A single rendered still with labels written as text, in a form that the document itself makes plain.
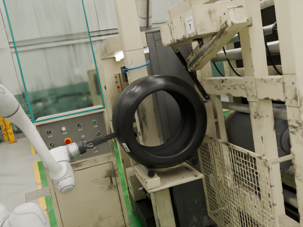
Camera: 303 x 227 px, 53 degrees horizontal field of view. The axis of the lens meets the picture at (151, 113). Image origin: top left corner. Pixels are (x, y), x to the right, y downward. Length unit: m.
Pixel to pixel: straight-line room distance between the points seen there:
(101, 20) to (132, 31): 9.25
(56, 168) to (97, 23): 9.86
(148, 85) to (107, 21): 9.72
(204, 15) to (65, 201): 1.72
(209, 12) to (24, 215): 1.29
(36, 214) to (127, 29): 1.29
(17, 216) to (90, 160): 1.09
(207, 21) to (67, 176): 1.09
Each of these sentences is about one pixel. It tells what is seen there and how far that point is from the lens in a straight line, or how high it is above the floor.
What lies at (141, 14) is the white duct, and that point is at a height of 1.96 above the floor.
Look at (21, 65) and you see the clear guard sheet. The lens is 2.44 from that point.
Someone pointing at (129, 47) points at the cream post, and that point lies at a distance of 2.14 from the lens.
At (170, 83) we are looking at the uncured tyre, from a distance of 1.80.
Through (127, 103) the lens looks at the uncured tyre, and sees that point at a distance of 1.76.
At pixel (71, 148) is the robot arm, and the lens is 1.83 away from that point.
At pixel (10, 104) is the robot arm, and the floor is 1.47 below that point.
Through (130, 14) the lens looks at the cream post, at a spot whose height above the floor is 1.89.
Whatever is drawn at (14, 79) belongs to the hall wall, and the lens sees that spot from 10.74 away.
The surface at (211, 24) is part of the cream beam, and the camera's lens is 1.66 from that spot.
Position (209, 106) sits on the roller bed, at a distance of 2.25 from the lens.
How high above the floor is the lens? 1.53
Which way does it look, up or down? 9 degrees down
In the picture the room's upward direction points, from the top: 10 degrees counter-clockwise
